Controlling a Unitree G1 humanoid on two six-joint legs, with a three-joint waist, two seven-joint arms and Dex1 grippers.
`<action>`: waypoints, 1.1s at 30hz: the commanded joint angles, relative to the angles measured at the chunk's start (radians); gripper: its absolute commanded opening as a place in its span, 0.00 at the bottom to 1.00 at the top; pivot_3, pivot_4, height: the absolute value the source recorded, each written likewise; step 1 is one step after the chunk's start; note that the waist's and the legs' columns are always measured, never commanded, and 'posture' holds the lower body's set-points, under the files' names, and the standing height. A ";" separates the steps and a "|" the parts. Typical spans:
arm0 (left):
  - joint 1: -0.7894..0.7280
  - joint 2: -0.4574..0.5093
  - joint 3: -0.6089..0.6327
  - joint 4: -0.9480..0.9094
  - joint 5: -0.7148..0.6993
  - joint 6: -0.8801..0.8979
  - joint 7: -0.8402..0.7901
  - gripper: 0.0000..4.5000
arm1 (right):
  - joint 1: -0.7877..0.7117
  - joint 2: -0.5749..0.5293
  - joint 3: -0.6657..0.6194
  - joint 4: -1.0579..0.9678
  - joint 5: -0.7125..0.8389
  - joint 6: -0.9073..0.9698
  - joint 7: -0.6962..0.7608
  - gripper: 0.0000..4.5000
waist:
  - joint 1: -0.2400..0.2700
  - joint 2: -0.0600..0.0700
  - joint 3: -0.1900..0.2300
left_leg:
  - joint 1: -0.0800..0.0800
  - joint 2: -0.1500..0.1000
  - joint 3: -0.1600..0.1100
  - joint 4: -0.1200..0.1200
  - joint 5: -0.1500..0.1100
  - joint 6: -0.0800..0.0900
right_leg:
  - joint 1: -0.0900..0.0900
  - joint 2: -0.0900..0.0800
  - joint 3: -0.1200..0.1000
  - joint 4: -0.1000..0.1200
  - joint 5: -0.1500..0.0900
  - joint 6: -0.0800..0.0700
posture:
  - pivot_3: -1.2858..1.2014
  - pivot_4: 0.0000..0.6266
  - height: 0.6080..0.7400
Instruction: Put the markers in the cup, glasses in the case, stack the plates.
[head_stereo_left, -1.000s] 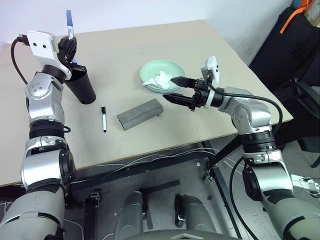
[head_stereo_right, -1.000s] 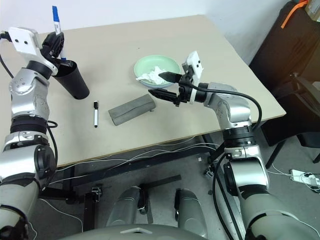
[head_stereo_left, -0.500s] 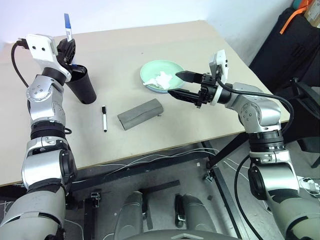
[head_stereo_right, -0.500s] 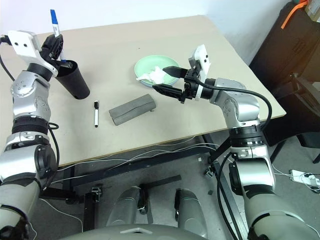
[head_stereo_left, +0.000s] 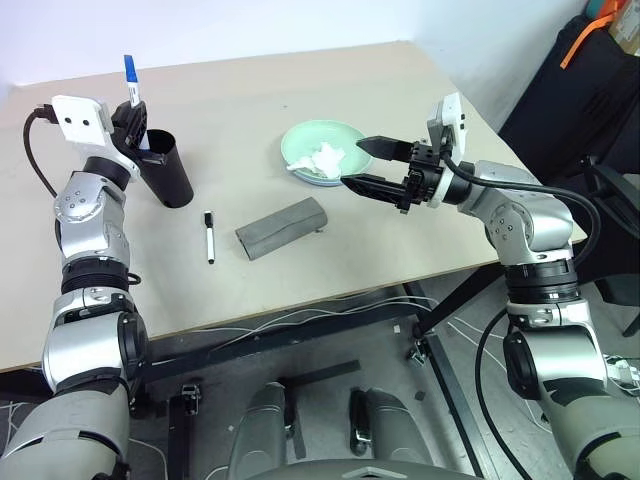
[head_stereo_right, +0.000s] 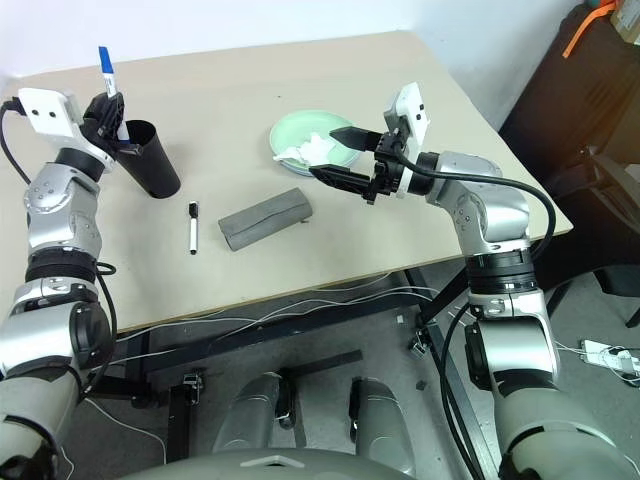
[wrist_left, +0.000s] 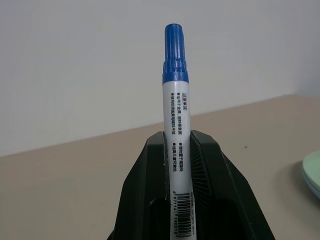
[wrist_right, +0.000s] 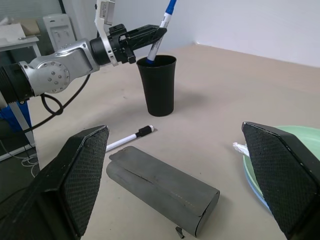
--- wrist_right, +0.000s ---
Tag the small black plastic piece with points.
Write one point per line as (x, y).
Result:
(180, 232)

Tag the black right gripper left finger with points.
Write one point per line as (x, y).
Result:
(57, 190)

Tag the green plastic plate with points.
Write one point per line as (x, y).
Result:
(305, 135)

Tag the blue plastic plate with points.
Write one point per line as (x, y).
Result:
(256, 191)

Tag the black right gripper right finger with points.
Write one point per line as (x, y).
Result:
(287, 180)

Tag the grey glasses case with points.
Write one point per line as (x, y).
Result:
(162, 185)

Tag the white marker blue cap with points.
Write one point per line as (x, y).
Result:
(166, 17)

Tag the white water dispenser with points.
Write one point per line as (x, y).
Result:
(58, 30)

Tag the blue and white frame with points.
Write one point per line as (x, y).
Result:
(17, 115)

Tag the white marker black cap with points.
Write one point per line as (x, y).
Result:
(125, 140)

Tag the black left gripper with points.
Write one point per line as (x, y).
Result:
(120, 45)

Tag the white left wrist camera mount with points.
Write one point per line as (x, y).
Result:
(105, 12)

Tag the cardboard box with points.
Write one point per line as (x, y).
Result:
(15, 30)

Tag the white tissue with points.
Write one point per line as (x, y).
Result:
(241, 148)

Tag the black plastic cup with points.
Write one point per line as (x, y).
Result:
(160, 87)

